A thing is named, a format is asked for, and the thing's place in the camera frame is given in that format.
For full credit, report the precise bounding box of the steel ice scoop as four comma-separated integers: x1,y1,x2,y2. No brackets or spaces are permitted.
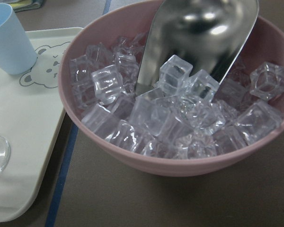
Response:
135,0,259,95

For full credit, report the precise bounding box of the clear ice cubes pile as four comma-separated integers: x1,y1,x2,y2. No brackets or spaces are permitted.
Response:
69,33,284,159

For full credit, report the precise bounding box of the light blue plastic cup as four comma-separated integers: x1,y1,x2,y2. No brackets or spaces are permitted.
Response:
0,3,37,75

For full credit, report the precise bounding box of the cream bear tray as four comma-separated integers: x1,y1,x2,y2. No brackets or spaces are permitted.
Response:
0,27,81,222

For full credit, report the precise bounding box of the pink bowl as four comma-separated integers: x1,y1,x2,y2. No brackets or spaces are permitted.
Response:
58,0,284,177

